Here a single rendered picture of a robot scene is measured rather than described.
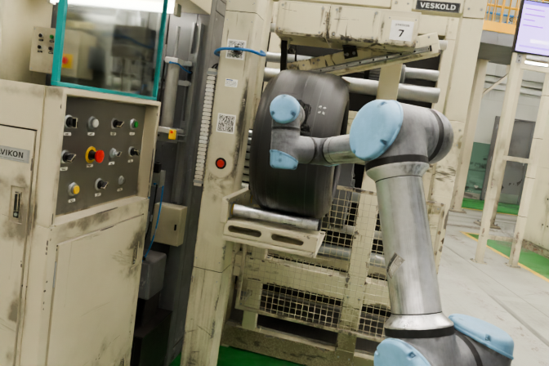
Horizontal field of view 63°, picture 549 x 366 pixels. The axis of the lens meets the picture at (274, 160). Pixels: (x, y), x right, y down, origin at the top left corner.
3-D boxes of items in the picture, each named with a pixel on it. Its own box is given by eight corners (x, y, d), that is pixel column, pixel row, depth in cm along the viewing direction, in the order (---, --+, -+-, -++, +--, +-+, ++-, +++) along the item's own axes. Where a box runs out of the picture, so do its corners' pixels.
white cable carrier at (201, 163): (193, 185, 182) (207, 67, 178) (198, 183, 187) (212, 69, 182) (203, 186, 181) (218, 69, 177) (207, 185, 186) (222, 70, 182)
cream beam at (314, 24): (274, 33, 196) (278, -2, 195) (284, 44, 220) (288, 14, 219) (416, 47, 184) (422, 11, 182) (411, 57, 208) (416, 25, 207)
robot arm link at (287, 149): (314, 171, 120) (316, 130, 120) (278, 167, 114) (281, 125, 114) (297, 170, 127) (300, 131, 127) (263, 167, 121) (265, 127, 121)
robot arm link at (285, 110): (266, 124, 115) (269, 91, 115) (274, 129, 126) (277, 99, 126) (296, 126, 113) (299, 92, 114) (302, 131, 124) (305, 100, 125)
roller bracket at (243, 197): (218, 222, 167) (221, 197, 166) (247, 206, 206) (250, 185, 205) (227, 224, 167) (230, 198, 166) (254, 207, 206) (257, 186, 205)
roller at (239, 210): (234, 208, 175) (229, 216, 172) (233, 200, 172) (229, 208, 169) (321, 225, 168) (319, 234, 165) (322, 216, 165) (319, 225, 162)
